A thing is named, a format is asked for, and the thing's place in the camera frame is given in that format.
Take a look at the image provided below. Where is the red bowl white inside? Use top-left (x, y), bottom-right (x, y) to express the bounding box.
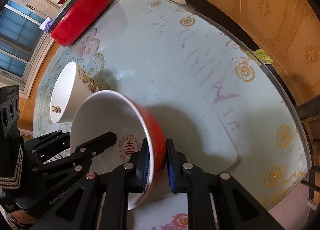
top-left (69, 90), bottom-right (166, 210)

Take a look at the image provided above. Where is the white bowl gold pattern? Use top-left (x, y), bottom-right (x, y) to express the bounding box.
top-left (49, 61), bottom-right (99, 123)

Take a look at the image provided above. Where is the dining table with tablecloth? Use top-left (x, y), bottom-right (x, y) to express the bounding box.
top-left (32, 0), bottom-right (313, 230)

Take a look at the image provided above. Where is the purple tissue pack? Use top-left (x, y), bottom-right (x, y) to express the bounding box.
top-left (39, 17), bottom-right (53, 33)

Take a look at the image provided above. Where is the red electric cooking pot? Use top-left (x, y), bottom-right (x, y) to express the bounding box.
top-left (48, 0), bottom-right (111, 47)

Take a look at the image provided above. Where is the window with grey frame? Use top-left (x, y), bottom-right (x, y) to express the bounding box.
top-left (1, 0), bottom-right (47, 89)

